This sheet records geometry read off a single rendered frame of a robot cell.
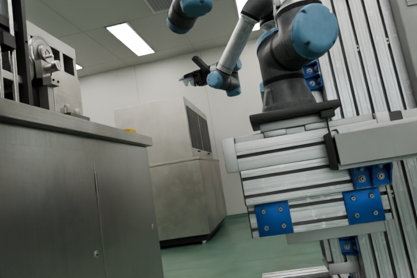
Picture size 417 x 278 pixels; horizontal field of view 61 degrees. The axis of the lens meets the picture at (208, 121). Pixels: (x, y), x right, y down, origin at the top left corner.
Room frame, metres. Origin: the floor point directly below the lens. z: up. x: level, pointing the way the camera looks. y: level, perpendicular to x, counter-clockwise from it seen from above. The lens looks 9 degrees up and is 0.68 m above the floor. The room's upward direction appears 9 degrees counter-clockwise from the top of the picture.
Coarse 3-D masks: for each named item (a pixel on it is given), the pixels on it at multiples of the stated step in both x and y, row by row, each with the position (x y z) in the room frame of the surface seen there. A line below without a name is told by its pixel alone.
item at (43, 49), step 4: (44, 44) 1.29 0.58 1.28; (40, 48) 1.27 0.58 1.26; (44, 48) 1.29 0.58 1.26; (48, 48) 1.32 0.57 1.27; (40, 52) 1.27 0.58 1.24; (44, 52) 1.29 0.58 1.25; (48, 52) 1.32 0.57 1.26; (40, 56) 1.28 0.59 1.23; (44, 56) 1.28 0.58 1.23; (44, 60) 1.29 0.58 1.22; (48, 60) 1.31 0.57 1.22; (52, 60) 1.33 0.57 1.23
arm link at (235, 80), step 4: (232, 72) 1.69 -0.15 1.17; (236, 72) 1.71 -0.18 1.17; (232, 76) 1.69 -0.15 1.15; (236, 76) 1.70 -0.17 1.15; (232, 80) 1.66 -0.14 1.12; (236, 80) 1.70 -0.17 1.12; (232, 84) 1.66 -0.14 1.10; (236, 84) 1.69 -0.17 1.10; (228, 88) 1.66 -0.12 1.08; (232, 88) 1.68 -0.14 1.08; (236, 88) 1.69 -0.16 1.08; (240, 88) 1.71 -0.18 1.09; (228, 92) 1.70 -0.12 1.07; (232, 92) 1.69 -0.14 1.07; (236, 92) 1.70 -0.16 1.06; (240, 92) 1.71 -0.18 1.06; (228, 96) 1.74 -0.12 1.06; (232, 96) 1.75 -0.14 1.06
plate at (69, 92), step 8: (56, 72) 1.99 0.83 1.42; (64, 80) 2.06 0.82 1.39; (72, 80) 2.15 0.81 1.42; (56, 88) 1.97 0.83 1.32; (64, 88) 2.05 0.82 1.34; (72, 88) 2.14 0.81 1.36; (80, 88) 2.25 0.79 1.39; (56, 96) 1.97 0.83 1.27; (64, 96) 2.04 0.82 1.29; (72, 96) 2.13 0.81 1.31; (80, 96) 2.23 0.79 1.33; (56, 104) 1.96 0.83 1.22; (64, 104) 2.03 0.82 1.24; (72, 104) 2.12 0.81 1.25; (80, 104) 2.22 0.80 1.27; (80, 112) 2.21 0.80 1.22
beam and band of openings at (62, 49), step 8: (32, 24) 1.81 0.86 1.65; (32, 32) 1.80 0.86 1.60; (40, 32) 1.87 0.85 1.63; (48, 40) 1.95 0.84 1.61; (56, 40) 2.03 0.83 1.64; (56, 48) 2.02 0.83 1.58; (64, 48) 2.11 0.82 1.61; (72, 48) 2.20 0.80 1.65; (56, 56) 2.05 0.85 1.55; (64, 56) 2.14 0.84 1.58; (72, 56) 2.19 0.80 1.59; (64, 64) 2.21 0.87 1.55; (72, 64) 2.20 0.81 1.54; (64, 72) 2.08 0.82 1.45; (72, 72) 2.20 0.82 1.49
